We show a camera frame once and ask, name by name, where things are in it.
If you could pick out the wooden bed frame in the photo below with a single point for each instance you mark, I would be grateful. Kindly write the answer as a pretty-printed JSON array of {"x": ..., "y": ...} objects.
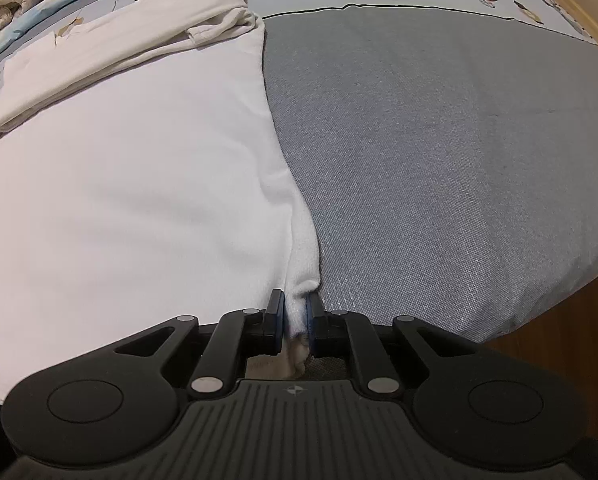
[{"x": 589, "y": 5}]

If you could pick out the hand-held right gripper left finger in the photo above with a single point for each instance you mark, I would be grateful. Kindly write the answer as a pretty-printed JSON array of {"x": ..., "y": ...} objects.
[{"x": 275, "y": 320}]

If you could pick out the light blue sheet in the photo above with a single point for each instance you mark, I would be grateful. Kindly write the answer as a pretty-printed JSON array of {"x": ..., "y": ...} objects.
[{"x": 31, "y": 19}]

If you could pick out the white shirt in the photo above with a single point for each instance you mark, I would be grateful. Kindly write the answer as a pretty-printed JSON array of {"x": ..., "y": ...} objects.
[{"x": 129, "y": 185}]

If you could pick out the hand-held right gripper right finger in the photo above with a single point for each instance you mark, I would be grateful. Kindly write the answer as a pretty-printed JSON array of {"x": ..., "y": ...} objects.
[{"x": 313, "y": 325}]

